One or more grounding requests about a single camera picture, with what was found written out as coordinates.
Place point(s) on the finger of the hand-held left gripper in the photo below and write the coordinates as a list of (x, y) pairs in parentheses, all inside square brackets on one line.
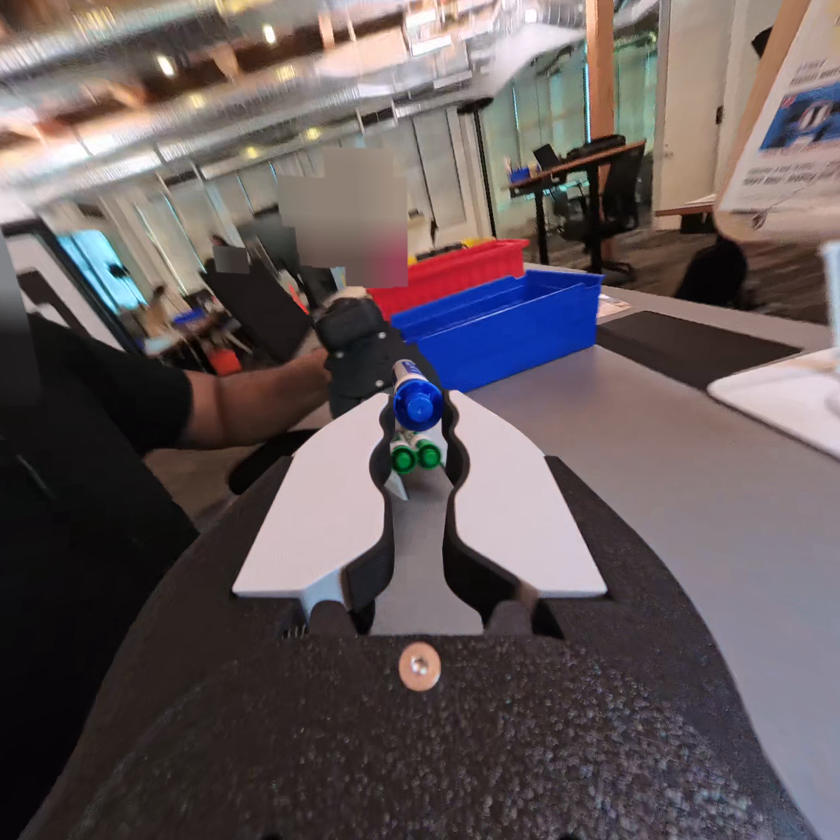
[(394, 485)]

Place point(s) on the blue plastic bin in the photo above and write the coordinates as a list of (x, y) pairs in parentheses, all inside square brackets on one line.
[(499, 328)]

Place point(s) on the black table mat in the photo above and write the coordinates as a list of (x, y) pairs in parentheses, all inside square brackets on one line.
[(682, 344)]

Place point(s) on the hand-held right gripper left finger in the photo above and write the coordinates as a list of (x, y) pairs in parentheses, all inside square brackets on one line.
[(315, 518)]

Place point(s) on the person's left forearm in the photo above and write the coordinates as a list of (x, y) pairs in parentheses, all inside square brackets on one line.
[(262, 400)]

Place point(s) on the wooden pillar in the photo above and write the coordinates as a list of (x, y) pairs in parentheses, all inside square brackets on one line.
[(599, 65)]

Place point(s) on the black backpack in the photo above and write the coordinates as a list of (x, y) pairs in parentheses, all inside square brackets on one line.
[(712, 275)]

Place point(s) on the black board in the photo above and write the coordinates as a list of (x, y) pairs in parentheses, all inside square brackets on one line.
[(256, 315)]

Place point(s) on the wooden standing desk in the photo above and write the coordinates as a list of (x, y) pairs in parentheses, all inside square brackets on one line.
[(577, 164)]

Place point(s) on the green dry-erase marker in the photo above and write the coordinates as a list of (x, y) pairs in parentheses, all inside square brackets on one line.
[(428, 456), (403, 461)]

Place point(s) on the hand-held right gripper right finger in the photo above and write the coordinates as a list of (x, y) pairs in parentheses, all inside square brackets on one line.
[(525, 525)]

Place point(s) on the yellow plastic bin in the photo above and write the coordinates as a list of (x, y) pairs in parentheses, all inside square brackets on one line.
[(476, 242)]

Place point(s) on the red plastic bin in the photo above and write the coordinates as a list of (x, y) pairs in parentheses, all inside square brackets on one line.
[(459, 269)]

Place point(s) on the blue dry-erase marker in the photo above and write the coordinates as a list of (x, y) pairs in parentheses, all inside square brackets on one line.
[(417, 407)]

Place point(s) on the white stand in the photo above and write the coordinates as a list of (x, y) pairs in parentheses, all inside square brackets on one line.
[(787, 400)]

